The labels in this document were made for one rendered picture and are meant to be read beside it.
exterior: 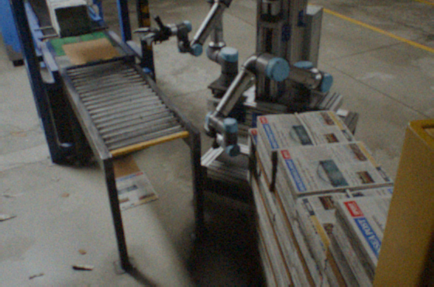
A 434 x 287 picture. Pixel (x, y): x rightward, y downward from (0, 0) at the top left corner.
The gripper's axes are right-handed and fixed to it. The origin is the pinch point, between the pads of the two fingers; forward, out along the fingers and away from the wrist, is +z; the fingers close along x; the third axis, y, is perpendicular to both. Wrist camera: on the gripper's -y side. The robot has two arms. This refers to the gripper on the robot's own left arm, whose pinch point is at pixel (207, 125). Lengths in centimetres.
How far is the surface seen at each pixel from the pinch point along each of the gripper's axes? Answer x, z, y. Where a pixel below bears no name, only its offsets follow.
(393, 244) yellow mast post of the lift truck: 58, -181, 93
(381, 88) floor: -249, 104, -75
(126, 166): 31, 92, -77
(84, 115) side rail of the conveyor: 62, 40, 3
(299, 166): 3, -92, 30
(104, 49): 24, 147, 3
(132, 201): 39, 47, -76
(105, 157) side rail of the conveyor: 62, -10, 3
